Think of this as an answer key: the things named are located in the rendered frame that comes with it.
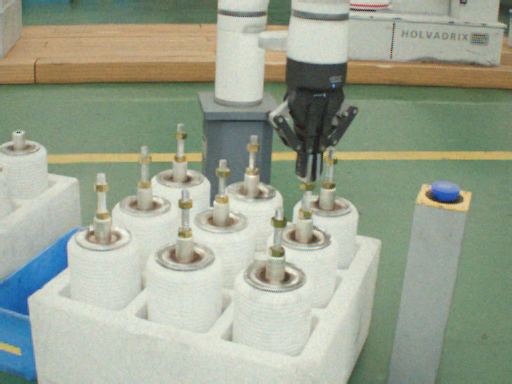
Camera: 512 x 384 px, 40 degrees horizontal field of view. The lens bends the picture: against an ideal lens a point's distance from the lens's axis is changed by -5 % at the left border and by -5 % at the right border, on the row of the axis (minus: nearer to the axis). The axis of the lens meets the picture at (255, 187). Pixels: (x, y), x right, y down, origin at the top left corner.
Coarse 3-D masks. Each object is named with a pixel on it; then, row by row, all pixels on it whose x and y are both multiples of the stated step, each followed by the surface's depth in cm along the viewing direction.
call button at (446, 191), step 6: (432, 186) 97; (438, 186) 96; (444, 186) 97; (450, 186) 97; (456, 186) 97; (432, 192) 96; (438, 192) 96; (444, 192) 95; (450, 192) 95; (456, 192) 95; (438, 198) 96; (444, 198) 96; (450, 198) 96
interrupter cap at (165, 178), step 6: (162, 174) 117; (168, 174) 117; (192, 174) 117; (198, 174) 118; (156, 180) 115; (162, 180) 114; (168, 180) 115; (186, 180) 116; (192, 180) 115; (198, 180) 115; (168, 186) 113; (174, 186) 112; (180, 186) 112; (186, 186) 113; (192, 186) 113
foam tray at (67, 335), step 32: (288, 224) 119; (256, 256) 108; (64, 288) 97; (224, 288) 99; (352, 288) 101; (32, 320) 94; (64, 320) 92; (96, 320) 90; (128, 320) 90; (224, 320) 91; (320, 320) 93; (352, 320) 102; (64, 352) 94; (96, 352) 92; (128, 352) 90; (160, 352) 88; (192, 352) 86; (224, 352) 85; (256, 352) 85; (320, 352) 86; (352, 352) 108
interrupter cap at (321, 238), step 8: (296, 224) 101; (288, 232) 99; (312, 232) 100; (320, 232) 99; (328, 232) 99; (288, 240) 97; (296, 240) 98; (312, 240) 98; (320, 240) 97; (328, 240) 97; (296, 248) 95; (304, 248) 95; (312, 248) 95; (320, 248) 95
